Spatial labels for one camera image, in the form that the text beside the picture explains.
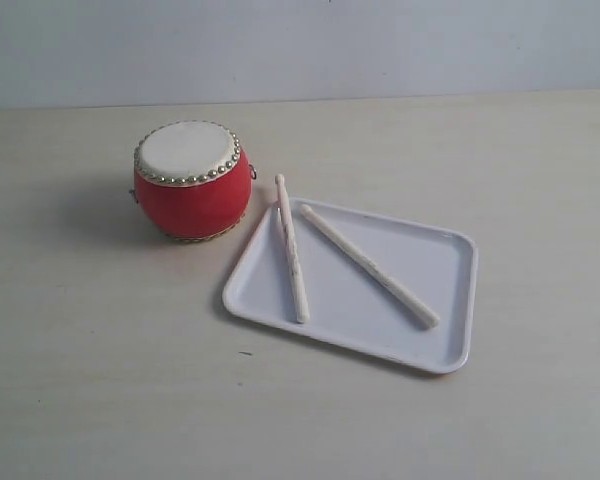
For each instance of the white plastic tray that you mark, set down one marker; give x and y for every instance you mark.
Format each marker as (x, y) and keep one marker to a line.
(349, 309)

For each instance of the small red drum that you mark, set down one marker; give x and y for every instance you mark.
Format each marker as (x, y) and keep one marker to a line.
(192, 179)

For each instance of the white drumstick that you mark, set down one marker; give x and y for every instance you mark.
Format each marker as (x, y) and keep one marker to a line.
(426, 315)
(295, 271)

